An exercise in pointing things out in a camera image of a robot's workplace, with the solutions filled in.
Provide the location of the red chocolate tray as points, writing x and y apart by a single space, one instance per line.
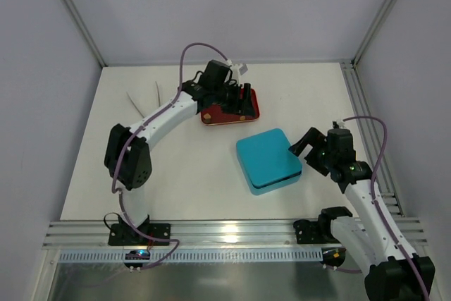
220 118

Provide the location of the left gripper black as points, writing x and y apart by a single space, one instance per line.
232 95

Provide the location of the teal chocolate box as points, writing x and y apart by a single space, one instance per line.
265 176

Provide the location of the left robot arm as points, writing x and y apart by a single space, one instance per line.
128 151

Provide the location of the aluminium front rail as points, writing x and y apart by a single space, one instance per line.
92 234

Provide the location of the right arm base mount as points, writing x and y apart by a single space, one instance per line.
318 232

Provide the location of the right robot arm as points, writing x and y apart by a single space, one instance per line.
392 268

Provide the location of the slotted cable duct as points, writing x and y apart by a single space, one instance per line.
193 255

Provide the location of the teal box lid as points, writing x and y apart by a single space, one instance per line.
271 145

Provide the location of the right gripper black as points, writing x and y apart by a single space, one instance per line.
315 148

